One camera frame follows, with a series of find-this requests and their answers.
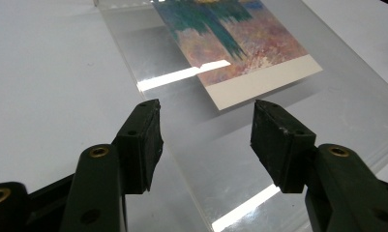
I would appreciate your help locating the painting print card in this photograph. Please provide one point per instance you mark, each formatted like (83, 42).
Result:
(246, 48)

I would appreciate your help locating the clear acrylic photo frame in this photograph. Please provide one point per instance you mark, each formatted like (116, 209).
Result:
(214, 154)

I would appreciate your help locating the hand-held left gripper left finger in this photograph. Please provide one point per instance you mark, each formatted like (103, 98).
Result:
(136, 154)

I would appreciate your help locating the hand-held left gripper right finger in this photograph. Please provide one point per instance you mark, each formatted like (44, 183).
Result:
(278, 145)

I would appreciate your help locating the white table cover sheet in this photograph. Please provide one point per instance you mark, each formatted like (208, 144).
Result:
(36, 80)

